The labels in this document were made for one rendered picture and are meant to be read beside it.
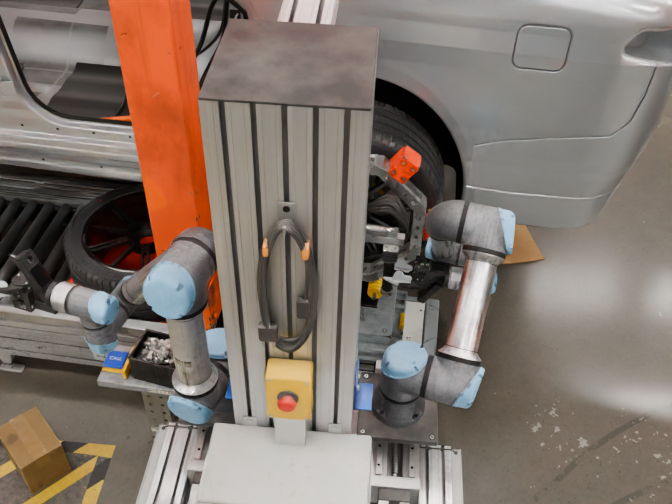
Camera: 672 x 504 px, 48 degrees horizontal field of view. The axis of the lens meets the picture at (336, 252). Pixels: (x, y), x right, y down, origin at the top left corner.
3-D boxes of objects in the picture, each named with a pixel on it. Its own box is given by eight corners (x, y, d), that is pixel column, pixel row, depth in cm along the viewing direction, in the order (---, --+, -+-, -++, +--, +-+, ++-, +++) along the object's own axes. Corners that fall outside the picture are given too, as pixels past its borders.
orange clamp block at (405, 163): (404, 171, 258) (422, 155, 252) (402, 185, 252) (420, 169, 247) (388, 160, 256) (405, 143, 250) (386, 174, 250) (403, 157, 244)
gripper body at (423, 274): (414, 254, 250) (450, 258, 249) (411, 272, 256) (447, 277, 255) (412, 270, 244) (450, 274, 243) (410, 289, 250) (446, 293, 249)
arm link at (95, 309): (107, 334, 187) (100, 311, 181) (68, 323, 189) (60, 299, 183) (123, 312, 192) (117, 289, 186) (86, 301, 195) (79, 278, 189)
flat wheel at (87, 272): (225, 214, 359) (221, 174, 343) (233, 317, 312) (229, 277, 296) (82, 225, 351) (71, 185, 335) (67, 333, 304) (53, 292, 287)
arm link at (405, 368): (385, 362, 215) (388, 330, 205) (432, 374, 212) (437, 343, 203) (374, 395, 206) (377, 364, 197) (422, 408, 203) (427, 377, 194)
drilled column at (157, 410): (186, 431, 303) (174, 364, 275) (179, 452, 296) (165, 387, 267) (162, 427, 304) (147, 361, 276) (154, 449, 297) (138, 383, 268)
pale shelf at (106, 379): (229, 364, 275) (228, 359, 273) (217, 402, 263) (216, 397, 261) (114, 349, 279) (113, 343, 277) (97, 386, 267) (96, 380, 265)
